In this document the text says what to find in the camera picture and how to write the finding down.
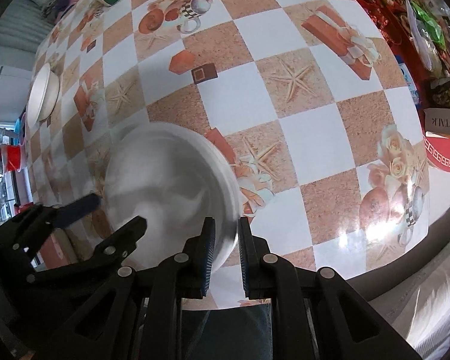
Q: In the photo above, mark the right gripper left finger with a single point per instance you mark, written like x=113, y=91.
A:
x=185, y=275

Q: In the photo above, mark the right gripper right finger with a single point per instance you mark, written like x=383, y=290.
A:
x=314, y=314

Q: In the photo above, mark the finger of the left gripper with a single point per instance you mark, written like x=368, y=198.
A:
x=73, y=212
x=121, y=243

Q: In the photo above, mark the large white bowl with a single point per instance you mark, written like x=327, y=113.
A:
x=174, y=178

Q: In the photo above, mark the person's legs dark trousers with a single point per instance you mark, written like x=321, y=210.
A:
x=236, y=333

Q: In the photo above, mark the red bucket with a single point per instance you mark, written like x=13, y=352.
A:
x=12, y=158

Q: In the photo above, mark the pink plastic stool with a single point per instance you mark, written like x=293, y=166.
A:
x=53, y=10

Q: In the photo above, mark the checkered tablecloth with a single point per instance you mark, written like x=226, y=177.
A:
x=304, y=98

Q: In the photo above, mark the red tray with clutter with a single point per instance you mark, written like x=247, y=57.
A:
x=418, y=32

